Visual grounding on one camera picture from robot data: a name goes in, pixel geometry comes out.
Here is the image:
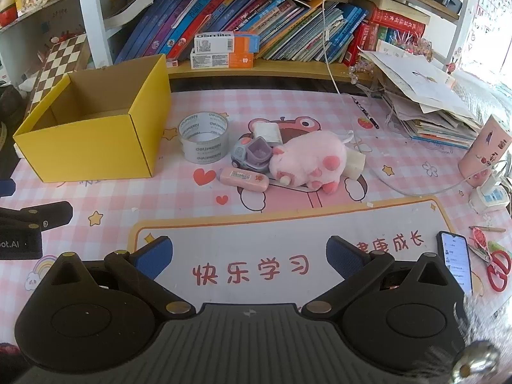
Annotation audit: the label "black smartphone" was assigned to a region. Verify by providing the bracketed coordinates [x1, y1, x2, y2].
[436, 231, 474, 297]

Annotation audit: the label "red scissors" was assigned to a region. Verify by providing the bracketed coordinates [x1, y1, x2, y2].
[468, 244, 512, 292]

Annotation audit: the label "white charger plug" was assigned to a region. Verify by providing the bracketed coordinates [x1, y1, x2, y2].
[252, 122, 283, 147]

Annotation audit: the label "pink cylinder pen holder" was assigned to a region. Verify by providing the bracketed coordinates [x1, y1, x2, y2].
[458, 114, 512, 188]

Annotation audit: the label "clear tape roll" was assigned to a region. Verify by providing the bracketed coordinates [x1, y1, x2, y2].
[178, 110, 229, 164]

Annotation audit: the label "red wrapped candy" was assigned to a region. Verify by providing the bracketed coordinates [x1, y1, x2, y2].
[470, 227, 489, 249]

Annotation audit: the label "black patterned pencil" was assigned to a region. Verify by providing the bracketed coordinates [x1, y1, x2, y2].
[352, 95, 380, 130]

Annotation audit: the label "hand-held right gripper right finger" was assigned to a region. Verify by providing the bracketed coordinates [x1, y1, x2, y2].
[301, 235, 465, 321]

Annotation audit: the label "brown white chessboard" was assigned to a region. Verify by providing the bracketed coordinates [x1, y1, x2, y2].
[26, 32, 89, 117]

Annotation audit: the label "pink eraser case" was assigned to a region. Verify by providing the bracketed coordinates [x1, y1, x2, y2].
[216, 167, 270, 193]

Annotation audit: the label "pink cartoon desk mat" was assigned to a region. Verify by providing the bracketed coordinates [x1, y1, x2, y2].
[0, 88, 512, 329]

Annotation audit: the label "row of colourful books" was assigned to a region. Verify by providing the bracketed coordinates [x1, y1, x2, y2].
[114, 0, 428, 65]

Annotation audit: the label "pink plush pig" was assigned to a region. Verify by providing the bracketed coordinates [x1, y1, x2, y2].
[269, 132, 348, 196]

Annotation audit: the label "brown bag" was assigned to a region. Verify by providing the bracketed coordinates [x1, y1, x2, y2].
[0, 85, 25, 118]

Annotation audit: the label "alphabet wall poster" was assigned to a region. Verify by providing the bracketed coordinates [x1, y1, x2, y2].
[466, 0, 512, 84]

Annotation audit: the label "yellow cardboard box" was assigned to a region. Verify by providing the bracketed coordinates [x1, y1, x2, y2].
[13, 54, 172, 183]

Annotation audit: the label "beaded tiara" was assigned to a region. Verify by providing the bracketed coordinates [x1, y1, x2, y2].
[347, 58, 374, 84]

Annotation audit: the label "thick open book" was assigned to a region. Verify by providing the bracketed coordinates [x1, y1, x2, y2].
[105, 0, 155, 20]

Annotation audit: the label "silver bell charm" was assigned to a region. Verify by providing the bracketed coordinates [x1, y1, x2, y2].
[452, 340, 501, 383]

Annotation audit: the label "white foam block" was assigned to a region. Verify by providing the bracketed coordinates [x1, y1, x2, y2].
[343, 148, 367, 179]

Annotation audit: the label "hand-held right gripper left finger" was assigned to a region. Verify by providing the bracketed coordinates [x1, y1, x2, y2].
[47, 236, 196, 320]

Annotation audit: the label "purple grey toy car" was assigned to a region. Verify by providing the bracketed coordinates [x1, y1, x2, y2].
[230, 137, 276, 169]

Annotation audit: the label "pile of papers and booklets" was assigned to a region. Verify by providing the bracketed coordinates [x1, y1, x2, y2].
[358, 40, 485, 150]

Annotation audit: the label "white wooden bookshelf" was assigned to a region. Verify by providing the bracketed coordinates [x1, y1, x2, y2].
[76, 0, 473, 84]

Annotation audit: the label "white power adapter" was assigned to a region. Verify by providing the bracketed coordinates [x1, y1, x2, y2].
[469, 176, 511, 214]

